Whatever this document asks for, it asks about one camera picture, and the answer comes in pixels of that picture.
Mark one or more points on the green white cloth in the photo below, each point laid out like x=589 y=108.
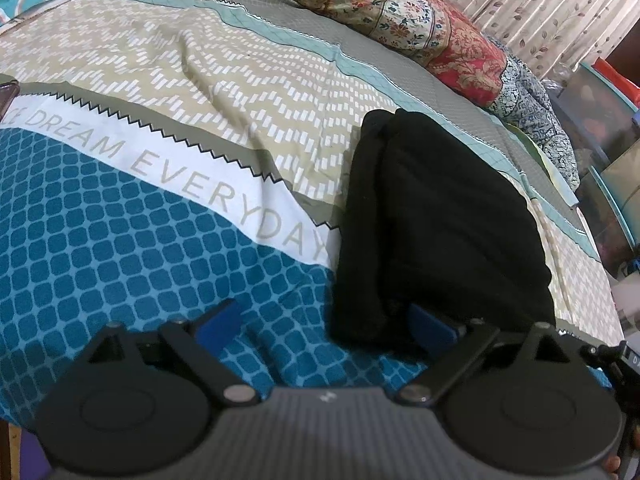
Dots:
x=550 y=167

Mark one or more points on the patterned bed sheet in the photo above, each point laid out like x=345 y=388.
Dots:
x=150 y=185

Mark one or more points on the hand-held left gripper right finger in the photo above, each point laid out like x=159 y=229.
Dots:
x=434 y=327

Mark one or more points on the black pants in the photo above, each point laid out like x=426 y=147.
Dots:
x=440 y=220

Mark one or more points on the red floral quilt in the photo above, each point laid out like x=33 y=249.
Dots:
x=400 y=15

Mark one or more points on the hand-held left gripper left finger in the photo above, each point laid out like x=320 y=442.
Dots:
x=220 y=321

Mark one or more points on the translucent storage box teal lid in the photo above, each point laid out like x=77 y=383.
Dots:
x=612 y=215
x=595 y=110

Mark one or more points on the leaf print curtain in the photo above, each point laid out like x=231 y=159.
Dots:
x=540 y=5

